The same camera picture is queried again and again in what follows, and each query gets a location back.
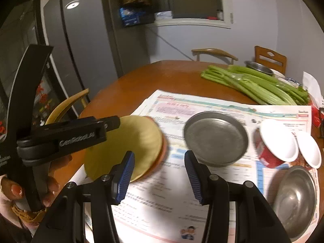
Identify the celery bunch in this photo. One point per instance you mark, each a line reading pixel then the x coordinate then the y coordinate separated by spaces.
pixel 253 83

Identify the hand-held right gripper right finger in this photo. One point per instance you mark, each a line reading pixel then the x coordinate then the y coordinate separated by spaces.
pixel 194 179

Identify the yellow plate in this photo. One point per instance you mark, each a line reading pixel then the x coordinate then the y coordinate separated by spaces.
pixel 106 146

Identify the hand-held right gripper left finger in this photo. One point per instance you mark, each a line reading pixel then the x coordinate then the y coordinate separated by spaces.
pixel 125 179

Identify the grey metal plate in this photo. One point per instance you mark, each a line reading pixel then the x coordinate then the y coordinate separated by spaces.
pixel 215 141

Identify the grey refrigerator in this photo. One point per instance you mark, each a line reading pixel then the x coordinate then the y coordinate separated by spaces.
pixel 76 43

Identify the white box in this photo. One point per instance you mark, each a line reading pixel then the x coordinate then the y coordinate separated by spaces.
pixel 163 15

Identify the window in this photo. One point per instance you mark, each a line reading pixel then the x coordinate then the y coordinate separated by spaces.
pixel 192 0

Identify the wooden chair curved back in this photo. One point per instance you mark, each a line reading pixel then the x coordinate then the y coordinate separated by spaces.
pixel 212 52

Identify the yellow wooden chair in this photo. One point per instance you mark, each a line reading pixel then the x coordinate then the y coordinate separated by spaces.
pixel 64 105

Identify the small jar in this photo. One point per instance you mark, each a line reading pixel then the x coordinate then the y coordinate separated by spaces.
pixel 220 14

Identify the blue box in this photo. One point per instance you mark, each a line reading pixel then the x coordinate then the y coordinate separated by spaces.
pixel 131 16

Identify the printed newspaper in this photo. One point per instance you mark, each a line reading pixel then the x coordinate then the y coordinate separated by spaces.
pixel 157 207

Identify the white dish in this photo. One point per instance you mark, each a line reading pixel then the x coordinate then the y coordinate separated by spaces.
pixel 279 75

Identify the red packet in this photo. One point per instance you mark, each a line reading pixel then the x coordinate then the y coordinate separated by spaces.
pixel 316 116

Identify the small steel bowl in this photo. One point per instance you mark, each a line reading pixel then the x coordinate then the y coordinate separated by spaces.
pixel 258 67

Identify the person's left hand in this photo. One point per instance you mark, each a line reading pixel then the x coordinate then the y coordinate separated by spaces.
pixel 14 191

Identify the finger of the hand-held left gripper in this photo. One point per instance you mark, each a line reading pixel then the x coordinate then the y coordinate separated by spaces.
pixel 96 122

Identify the large red white bowl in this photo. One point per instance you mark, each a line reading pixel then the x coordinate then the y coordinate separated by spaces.
pixel 277 141

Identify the wooden chair cutout back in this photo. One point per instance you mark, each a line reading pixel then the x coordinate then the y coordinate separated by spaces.
pixel 270 59

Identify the small white bowl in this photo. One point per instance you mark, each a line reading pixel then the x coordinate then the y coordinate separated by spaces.
pixel 310 151

